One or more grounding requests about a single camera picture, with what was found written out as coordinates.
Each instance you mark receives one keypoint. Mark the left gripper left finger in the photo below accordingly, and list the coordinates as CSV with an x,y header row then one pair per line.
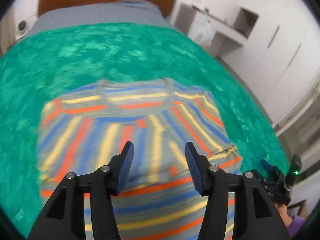
x,y
63,215

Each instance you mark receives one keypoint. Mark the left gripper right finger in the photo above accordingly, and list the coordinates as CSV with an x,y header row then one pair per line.
x,y
255,216

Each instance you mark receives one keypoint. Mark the striped knit sweater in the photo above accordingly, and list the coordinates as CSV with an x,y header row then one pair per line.
x,y
82,129

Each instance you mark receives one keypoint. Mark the purple sleeve forearm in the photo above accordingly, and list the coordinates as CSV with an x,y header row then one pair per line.
x,y
295,225

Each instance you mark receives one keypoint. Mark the person's right hand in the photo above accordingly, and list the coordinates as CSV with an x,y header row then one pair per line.
x,y
282,210

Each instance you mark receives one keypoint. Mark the white wardrobe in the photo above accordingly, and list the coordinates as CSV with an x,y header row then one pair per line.
x,y
280,59

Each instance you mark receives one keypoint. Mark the green satin bedspread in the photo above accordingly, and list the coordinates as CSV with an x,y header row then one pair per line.
x,y
43,66

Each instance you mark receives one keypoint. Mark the white desk shelf unit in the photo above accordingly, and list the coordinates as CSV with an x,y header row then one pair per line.
x,y
190,19

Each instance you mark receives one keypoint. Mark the white plastic bag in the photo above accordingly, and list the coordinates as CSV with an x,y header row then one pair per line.
x,y
204,35

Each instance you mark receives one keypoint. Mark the grey checked mattress sheet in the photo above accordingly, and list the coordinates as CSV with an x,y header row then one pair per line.
x,y
125,11

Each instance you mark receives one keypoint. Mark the white security camera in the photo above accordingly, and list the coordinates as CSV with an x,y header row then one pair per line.
x,y
22,27

